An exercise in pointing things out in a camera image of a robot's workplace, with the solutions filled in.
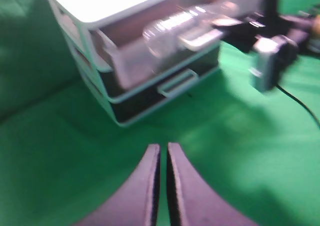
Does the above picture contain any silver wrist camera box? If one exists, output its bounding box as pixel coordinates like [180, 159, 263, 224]
[249, 35, 298, 93]

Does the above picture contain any white plastic drawer cabinet frame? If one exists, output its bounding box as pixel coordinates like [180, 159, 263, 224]
[42, 0, 223, 129]

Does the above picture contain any green cloth backdrop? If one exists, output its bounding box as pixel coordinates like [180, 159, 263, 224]
[0, 0, 320, 226]

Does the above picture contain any black camera cable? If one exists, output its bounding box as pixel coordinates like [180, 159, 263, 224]
[274, 83, 320, 129]

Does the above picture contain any clear plastic water bottle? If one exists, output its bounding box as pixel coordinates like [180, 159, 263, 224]
[142, 1, 239, 59]

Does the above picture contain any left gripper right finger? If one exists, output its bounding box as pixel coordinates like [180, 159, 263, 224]
[166, 142, 257, 226]

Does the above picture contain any dark translucent drawer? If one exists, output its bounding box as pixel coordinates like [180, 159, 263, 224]
[99, 48, 219, 104]
[88, 0, 241, 90]
[110, 64, 219, 127]

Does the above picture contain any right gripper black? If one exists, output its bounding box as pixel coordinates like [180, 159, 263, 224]
[212, 11, 315, 54]

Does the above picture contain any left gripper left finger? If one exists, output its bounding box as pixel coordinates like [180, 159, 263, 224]
[77, 144, 161, 226]

